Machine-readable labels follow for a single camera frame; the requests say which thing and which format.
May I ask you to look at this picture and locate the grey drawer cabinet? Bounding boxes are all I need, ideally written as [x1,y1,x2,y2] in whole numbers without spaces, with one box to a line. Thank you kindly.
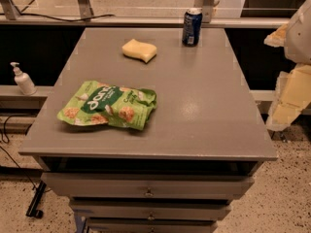
[20,28,277,233]

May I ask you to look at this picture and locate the black metal floor stand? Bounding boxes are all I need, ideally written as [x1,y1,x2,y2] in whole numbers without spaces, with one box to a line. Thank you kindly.
[26,182,47,218]

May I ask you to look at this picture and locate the black cable on ledge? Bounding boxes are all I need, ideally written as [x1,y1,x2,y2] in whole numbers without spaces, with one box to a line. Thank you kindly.
[0,12,117,23]

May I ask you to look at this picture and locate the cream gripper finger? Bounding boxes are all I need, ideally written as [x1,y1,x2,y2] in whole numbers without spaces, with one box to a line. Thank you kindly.
[265,64,311,131]
[263,24,288,48]

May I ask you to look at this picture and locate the blue soda can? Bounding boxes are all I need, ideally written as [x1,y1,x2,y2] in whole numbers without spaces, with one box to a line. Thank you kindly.
[182,8,203,47]

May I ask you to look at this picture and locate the black floor cable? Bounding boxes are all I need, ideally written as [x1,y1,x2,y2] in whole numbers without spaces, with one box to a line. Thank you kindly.
[0,114,39,191]

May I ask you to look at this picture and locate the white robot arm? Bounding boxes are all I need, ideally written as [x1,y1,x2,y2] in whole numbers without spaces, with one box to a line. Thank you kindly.
[264,0,311,131]

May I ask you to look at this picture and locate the white pump bottle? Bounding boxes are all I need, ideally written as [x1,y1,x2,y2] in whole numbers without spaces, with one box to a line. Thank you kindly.
[11,62,37,95]

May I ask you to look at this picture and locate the green snack bag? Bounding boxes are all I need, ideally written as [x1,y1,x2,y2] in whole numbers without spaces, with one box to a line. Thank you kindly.
[57,81,156,130]

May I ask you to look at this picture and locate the yellow sponge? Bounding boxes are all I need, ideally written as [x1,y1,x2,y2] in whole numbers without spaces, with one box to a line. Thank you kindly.
[121,39,157,63]

